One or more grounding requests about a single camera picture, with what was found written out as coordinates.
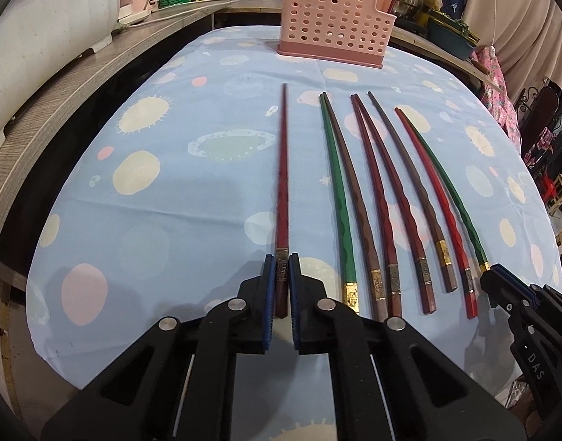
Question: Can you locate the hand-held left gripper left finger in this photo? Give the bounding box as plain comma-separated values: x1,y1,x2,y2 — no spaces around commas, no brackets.
39,254,275,441

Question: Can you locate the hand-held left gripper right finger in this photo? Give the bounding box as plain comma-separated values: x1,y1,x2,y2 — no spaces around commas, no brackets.
290,252,526,441

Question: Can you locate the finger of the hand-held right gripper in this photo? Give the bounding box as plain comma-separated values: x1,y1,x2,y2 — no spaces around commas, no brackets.
480,265,539,329
531,284,562,319

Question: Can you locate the green chopstick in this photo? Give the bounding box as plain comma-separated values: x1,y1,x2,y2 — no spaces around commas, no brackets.
318,93,360,306
398,108,491,273

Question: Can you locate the bright red chopstick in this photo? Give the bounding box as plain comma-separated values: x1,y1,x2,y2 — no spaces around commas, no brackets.
394,107,479,320

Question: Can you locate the grey brown chopstick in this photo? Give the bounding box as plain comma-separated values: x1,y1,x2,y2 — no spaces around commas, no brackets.
367,91,458,294

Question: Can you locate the pink perforated plastic basket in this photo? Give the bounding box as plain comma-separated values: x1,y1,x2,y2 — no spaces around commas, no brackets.
277,0,398,69

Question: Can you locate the blue printed tablecloth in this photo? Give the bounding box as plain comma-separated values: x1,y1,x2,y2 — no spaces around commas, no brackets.
26,25,562,441

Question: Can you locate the black metal chair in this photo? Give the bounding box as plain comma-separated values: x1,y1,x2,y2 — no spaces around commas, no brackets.
515,83,562,157

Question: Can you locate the pink floral garment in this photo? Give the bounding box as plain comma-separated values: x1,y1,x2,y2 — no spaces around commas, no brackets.
474,46,522,157

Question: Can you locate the green basin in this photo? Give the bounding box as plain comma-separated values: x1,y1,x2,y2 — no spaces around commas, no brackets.
426,8,479,60

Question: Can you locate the beige curtain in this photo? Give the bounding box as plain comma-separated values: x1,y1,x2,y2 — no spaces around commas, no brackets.
465,0,562,97

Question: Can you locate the wooden counter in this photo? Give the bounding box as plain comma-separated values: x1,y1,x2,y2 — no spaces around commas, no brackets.
0,0,505,292

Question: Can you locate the white power cable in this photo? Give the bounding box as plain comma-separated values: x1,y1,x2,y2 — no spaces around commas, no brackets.
118,0,227,31

